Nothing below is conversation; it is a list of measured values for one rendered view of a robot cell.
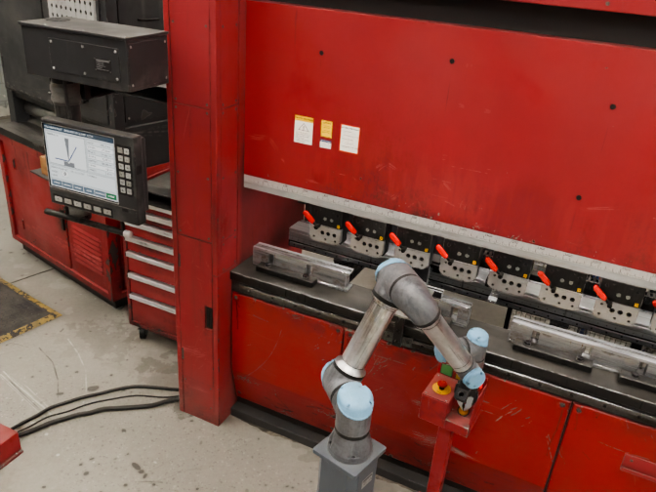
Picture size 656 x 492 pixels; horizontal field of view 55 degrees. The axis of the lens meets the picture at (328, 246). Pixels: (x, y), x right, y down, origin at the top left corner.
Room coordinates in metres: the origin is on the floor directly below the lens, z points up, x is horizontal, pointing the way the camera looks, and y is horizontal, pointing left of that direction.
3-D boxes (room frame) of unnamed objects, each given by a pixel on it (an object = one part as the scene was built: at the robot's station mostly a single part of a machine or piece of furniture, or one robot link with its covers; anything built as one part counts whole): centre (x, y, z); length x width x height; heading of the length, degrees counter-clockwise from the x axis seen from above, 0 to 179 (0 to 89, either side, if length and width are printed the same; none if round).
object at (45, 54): (2.44, 0.95, 1.53); 0.51 x 0.25 x 0.85; 69
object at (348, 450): (1.60, -0.13, 0.82); 0.15 x 0.15 x 0.10
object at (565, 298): (2.13, -0.91, 1.18); 0.15 x 0.09 x 0.17; 66
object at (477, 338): (1.89, -0.56, 1.03); 0.09 x 0.08 x 0.11; 109
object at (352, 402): (1.60, -0.13, 0.94); 0.13 x 0.12 x 0.14; 19
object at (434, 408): (1.93, -0.53, 0.75); 0.20 x 0.16 x 0.18; 62
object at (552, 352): (2.07, -0.92, 0.89); 0.30 x 0.05 x 0.03; 66
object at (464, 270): (2.29, -0.55, 1.18); 0.15 x 0.09 x 0.17; 66
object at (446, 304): (2.34, -0.44, 0.92); 0.39 x 0.06 x 0.10; 66
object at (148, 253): (3.29, 0.84, 0.50); 0.50 x 0.50 x 1.00; 66
